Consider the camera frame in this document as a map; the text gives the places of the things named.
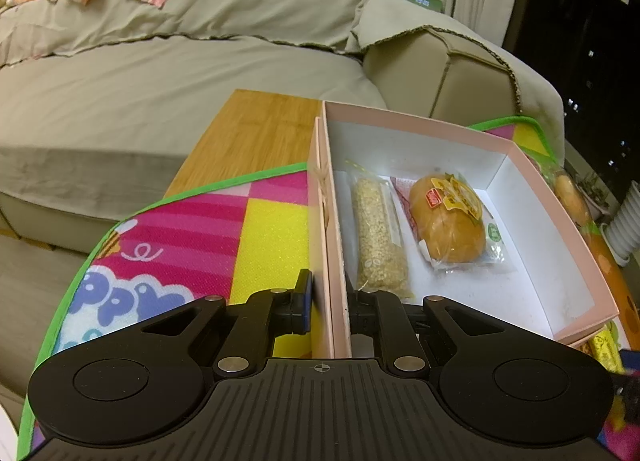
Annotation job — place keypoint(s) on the beige sofa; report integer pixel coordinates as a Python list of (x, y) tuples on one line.
[(200, 81)]

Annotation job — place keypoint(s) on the packaged round bread bun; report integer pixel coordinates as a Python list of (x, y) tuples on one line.
[(447, 223)]

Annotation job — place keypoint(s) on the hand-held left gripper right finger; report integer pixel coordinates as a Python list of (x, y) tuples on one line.
[(364, 313)]

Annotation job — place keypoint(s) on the wooden table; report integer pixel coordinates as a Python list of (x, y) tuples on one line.
[(250, 136)]

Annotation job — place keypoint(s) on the white ribbed appliance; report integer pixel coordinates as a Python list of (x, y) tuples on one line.
[(625, 236)]

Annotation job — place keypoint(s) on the beige sofa cover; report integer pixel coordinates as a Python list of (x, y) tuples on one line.
[(240, 6)]

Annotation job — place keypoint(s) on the clear grain bar packet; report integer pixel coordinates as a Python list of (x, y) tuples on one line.
[(377, 236)]

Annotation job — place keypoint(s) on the colourful play mat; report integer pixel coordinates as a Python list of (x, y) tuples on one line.
[(200, 236)]

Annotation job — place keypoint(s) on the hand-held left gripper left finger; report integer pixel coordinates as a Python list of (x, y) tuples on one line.
[(303, 308)]

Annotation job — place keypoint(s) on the yellow snack packet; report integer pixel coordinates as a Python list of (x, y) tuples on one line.
[(606, 352)]

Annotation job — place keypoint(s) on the pink cardboard box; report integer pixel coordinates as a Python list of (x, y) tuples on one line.
[(545, 221)]

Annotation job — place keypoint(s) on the potted plant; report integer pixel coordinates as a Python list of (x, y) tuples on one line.
[(595, 191)]

